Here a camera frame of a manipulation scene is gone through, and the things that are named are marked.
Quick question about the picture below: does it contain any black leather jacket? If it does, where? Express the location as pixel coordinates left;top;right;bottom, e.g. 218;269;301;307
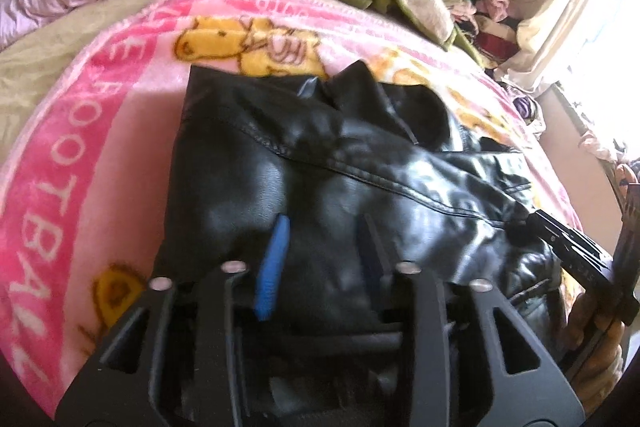
153;62;564;348

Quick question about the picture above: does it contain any bag of clothes by window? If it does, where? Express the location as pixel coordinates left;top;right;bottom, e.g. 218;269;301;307
510;93;547;139

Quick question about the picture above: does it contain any pile of folded clothes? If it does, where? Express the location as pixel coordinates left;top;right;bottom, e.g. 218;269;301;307
442;0;521;72

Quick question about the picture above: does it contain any right hand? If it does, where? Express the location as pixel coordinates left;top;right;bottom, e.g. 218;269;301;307
561;293;625;416

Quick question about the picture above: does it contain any cream curtain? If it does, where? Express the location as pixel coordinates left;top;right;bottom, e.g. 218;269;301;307
495;0;591;98

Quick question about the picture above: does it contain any pink cartoon fleece blanket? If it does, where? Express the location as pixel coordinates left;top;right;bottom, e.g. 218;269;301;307
1;0;579;415

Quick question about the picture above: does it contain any beige bed sheet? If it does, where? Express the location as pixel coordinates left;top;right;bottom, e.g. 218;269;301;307
0;0;352;168

